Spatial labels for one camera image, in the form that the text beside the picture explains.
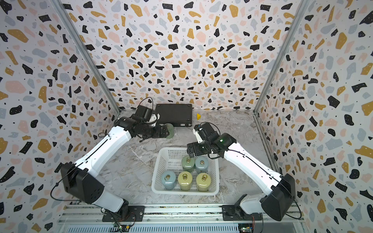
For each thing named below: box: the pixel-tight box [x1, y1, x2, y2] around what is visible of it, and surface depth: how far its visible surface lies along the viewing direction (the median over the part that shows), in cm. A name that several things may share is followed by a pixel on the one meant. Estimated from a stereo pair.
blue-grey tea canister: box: [194, 155, 209, 175], surface depth 85 cm
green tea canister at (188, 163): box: [181, 155, 196, 173], surface depth 85 cm
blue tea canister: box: [161, 170, 177, 190], surface depth 78 cm
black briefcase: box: [154, 103, 193, 128], surface depth 121 cm
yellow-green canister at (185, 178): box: [177, 170, 193, 191], surface depth 78 cm
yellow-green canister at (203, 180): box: [196, 172, 212, 193], surface depth 78 cm
